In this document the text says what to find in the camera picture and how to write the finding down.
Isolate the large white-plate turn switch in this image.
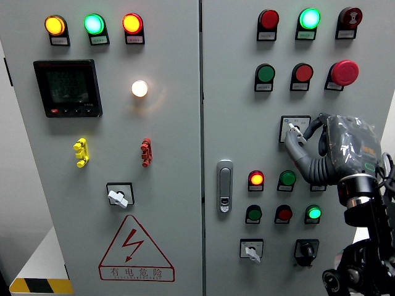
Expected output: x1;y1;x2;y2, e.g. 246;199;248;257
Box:
278;115;312;144

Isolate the large red stop button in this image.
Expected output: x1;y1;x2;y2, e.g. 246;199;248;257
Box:
330;59;360;86

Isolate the small unlit green lamp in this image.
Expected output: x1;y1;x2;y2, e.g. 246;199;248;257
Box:
279;170;297;187

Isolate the small lit green lamp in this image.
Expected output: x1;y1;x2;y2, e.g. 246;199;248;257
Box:
305;204;322;221

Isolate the large red push button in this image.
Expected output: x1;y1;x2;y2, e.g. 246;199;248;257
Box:
292;63;314;83

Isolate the small red push button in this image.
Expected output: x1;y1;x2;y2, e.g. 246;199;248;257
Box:
275;204;293;221

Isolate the small lit red lamp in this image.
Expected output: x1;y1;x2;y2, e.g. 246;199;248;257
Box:
248;170;265;187

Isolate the large green push button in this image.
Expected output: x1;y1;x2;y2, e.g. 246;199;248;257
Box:
255;63;276;84

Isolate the grey cabinet door with lock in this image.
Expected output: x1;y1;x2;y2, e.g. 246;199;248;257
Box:
200;0;395;296

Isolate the small green push button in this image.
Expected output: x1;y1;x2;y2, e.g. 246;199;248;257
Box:
246;204;263;221

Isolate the dark red buzzer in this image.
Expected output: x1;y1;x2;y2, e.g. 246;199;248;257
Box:
338;6;364;30

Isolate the large lit green lamp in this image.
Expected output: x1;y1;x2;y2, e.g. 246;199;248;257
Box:
299;7;322;30
83;13;106;35

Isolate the silver door lock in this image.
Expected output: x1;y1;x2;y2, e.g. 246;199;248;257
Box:
216;159;234;214

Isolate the large unlit red lamp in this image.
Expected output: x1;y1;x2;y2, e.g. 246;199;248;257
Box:
258;9;280;30

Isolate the grey cabinet door with display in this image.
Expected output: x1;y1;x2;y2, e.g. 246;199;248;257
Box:
0;0;203;296

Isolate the round white lamp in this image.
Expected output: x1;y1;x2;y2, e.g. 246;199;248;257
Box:
131;80;149;98

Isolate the large lit red lamp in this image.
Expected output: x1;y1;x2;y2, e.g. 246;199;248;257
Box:
122;12;144;35

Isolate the red warning triangle sign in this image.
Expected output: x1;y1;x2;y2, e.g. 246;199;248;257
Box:
98;215;175;282

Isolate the black display meter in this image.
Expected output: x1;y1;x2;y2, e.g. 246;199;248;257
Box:
33;59;103;118

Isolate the round yellow lamp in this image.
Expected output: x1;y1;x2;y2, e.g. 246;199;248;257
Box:
44;14;67;36

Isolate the black yellow striped tape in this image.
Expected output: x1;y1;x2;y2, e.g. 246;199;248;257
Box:
9;277;74;295

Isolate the black-handled turn switch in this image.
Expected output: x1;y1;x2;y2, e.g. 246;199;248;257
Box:
293;239;320;268

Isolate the small white-plate turn switch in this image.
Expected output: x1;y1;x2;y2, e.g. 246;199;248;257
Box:
239;238;264;263

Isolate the small red handle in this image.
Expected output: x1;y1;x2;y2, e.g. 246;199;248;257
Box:
140;138;152;168

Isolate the white-handled switch on black plate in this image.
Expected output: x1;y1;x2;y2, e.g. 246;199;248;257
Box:
106;182;135;210

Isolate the small yellow handle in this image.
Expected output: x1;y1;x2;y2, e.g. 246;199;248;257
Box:
73;138;90;168

